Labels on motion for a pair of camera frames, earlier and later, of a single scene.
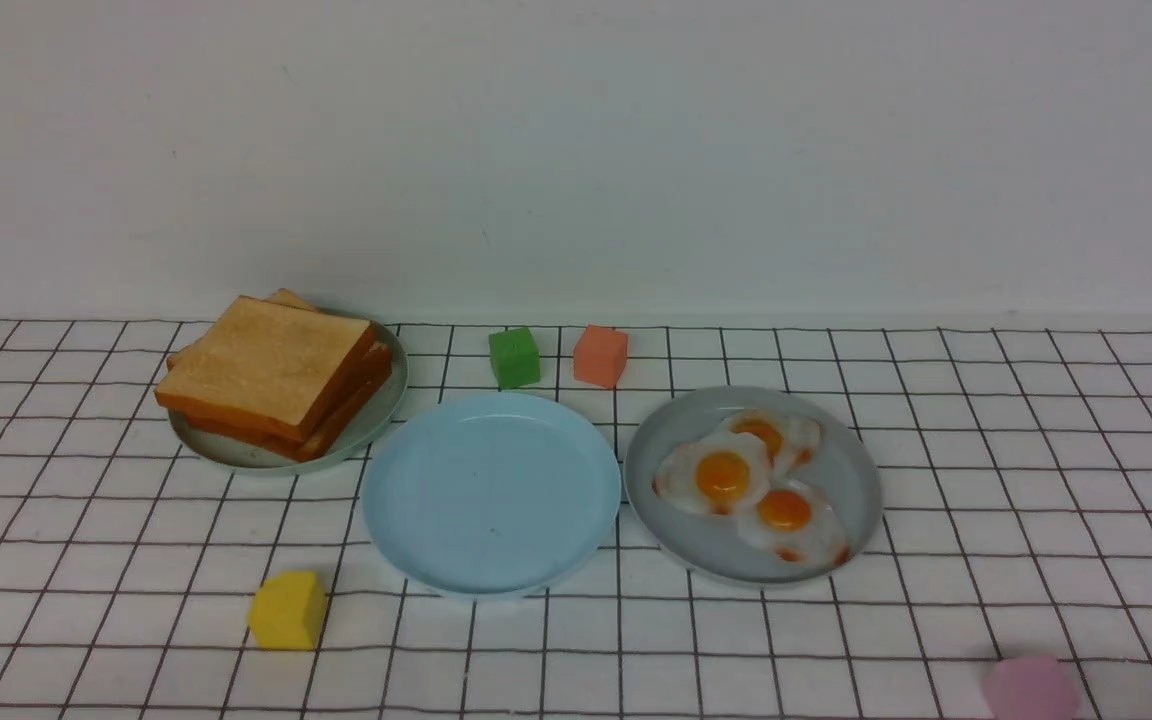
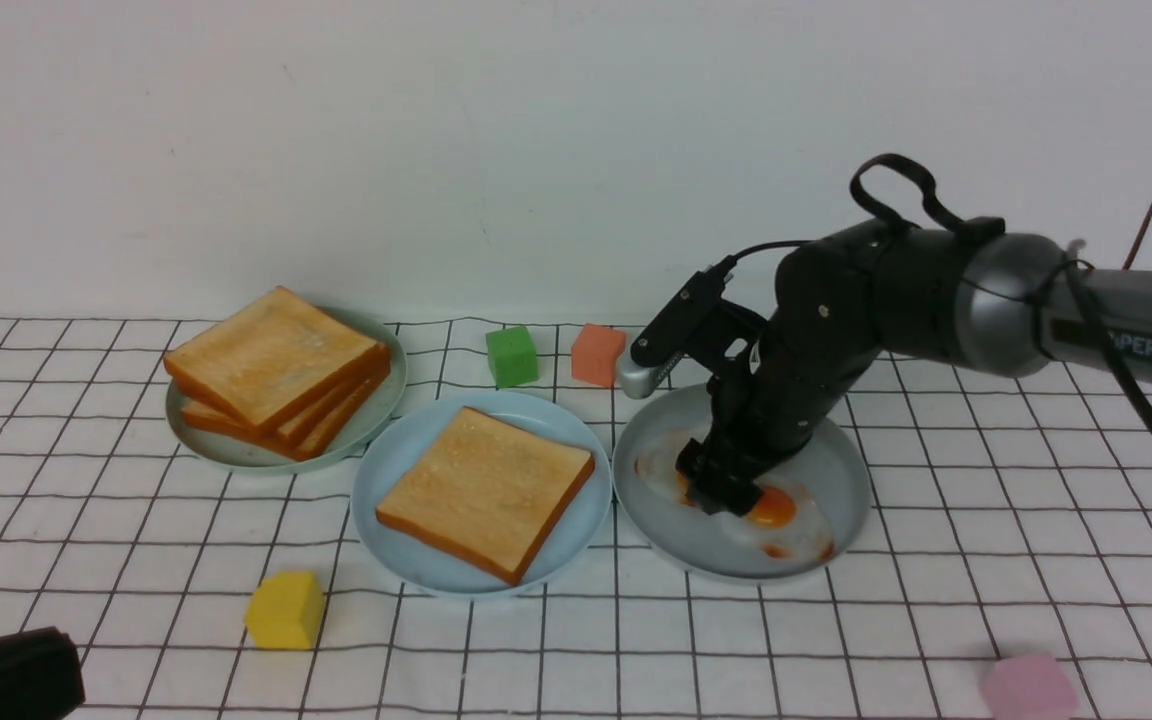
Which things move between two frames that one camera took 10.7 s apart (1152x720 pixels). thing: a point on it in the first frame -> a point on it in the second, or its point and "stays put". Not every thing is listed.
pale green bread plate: x=370 y=422 stays put
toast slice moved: x=268 y=365 -> x=491 y=493
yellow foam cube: x=286 y=612 stays put
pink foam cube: x=1030 y=688 stays put
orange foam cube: x=600 y=354 stays put
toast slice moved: x=370 y=371 -> x=273 y=359
